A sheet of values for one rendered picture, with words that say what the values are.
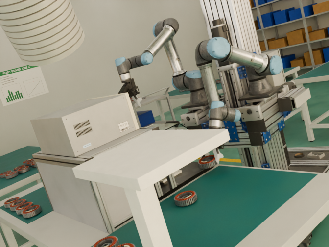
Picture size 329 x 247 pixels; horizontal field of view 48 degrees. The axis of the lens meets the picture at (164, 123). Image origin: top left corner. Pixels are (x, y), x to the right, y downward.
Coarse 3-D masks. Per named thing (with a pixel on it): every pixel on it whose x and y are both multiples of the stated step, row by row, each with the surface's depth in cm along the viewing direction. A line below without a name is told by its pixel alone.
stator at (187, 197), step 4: (184, 192) 183; (188, 192) 182; (192, 192) 179; (176, 196) 181; (180, 196) 181; (184, 196) 180; (188, 196) 176; (192, 196) 176; (196, 196) 178; (176, 200) 177; (180, 200) 175; (184, 200) 174; (188, 200) 175; (192, 200) 175; (176, 204) 177; (180, 204) 175; (184, 204) 174; (188, 204) 174
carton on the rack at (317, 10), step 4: (316, 4) 724; (320, 4) 719; (324, 4) 713; (328, 4) 708; (316, 8) 727; (320, 8) 721; (324, 8) 716; (328, 8) 710; (316, 12) 729; (320, 12) 724
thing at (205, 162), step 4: (208, 156) 210; (212, 156) 207; (200, 160) 207; (204, 160) 209; (208, 160) 207; (212, 160) 202; (200, 164) 203; (204, 164) 201; (208, 164) 202; (212, 164) 201; (216, 164) 203; (204, 168) 203
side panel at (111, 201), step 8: (96, 184) 166; (104, 184) 170; (96, 192) 166; (104, 192) 170; (112, 192) 172; (120, 192) 175; (96, 200) 168; (104, 200) 168; (112, 200) 172; (120, 200) 175; (104, 208) 169; (112, 208) 172; (120, 208) 175; (128, 208) 178; (104, 216) 168; (112, 216) 172; (120, 216) 175; (128, 216) 176; (104, 224) 171; (112, 224) 171; (120, 224) 173
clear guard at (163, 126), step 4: (152, 124) 225; (156, 124) 222; (160, 124) 218; (164, 124) 214; (168, 124) 211; (172, 124) 208; (176, 124) 206; (180, 124) 208; (160, 128) 207; (164, 128) 204; (168, 128) 203; (172, 128) 220; (176, 128) 218; (180, 128) 215; (184, 128) 212
